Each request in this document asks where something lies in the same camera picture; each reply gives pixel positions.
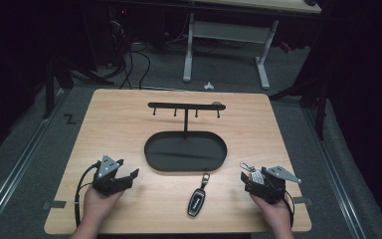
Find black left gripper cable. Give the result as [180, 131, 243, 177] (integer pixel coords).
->
[74, 160, 102, 229]

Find metal floor rail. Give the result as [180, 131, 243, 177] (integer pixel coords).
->
[0, 89, 72, 231]
[301, 107, 368, 239]

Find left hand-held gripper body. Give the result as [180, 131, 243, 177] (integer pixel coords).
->
[92, 154, 127, 196]

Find white-legged desk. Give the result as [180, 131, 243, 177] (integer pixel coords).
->
[181, 0, 322, 91]

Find grey tape strip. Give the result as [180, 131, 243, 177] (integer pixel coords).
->
[42, 200, 68, 210]
[292, 196, 313, 206]

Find black key rack with tray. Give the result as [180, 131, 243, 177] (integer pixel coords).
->
[143, 101, 229, 173]

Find person's right hand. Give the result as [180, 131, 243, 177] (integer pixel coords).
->
[249, 193, 293, 231]

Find silver key bunch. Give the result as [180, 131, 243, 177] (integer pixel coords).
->
[239, 161, 267, 185]

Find person's left hand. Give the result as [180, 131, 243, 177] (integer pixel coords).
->
[83, 185, 124, 231]

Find black stand legs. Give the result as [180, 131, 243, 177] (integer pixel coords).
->
[42, 54, 115, 120]
[268, 74, 330, 141]

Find black floor cables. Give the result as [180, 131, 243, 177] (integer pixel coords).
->
[107, 19, 152, 91]

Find black car key fob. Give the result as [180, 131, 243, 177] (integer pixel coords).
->
[187, 172, 211, 218]

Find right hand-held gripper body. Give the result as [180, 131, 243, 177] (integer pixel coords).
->
[249, 165, 302, 205]

